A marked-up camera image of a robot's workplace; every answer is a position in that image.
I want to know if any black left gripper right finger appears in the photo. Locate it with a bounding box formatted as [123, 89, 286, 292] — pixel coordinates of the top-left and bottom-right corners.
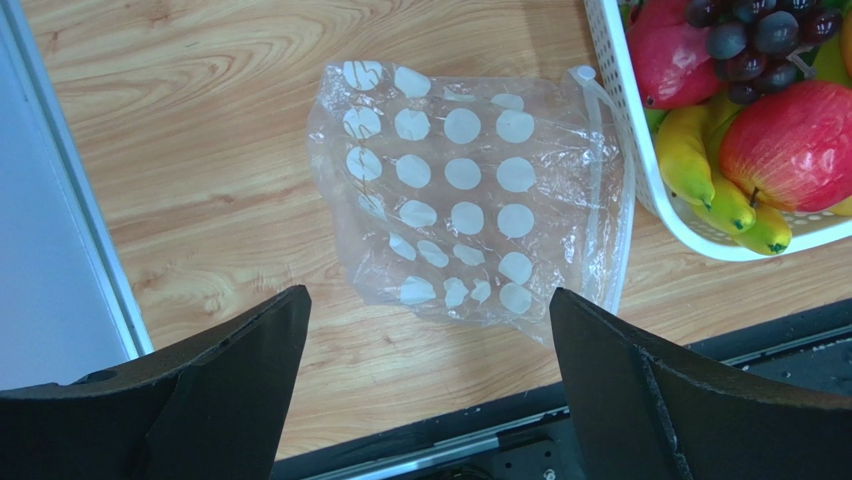
[550, 288, 851, 479]

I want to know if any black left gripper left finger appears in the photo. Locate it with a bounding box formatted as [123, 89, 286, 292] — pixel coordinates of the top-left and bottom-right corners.
[1, 286, 312, 479]

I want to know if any clear dotted zip bag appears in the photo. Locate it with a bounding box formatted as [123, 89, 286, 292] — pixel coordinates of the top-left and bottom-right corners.
[307, 60, 635, 346]

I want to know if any red apple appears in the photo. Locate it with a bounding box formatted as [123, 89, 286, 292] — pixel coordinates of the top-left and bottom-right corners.
[718, 80, 851, 213]

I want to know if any dark purple grape bunch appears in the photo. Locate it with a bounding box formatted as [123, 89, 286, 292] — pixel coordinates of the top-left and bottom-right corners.
[685, 0, 851, 105]

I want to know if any white perforated fruit basket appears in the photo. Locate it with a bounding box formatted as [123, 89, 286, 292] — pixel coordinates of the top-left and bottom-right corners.
[585, 1, 851, 262]

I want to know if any yellow banana bunch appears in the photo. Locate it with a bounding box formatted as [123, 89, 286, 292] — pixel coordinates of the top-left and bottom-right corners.
[654, 95, 793, 256]

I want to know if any pink dragon fruit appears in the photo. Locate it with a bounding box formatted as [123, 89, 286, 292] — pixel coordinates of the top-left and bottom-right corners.
[626, 0, 722, 110]

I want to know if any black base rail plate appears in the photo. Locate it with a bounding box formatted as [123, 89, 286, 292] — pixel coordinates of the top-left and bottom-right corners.
[271, 300, 851, 479]

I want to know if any aluminium frame post left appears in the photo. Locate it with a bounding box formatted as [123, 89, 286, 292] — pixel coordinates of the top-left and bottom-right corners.
[1, 1, 154, 365]

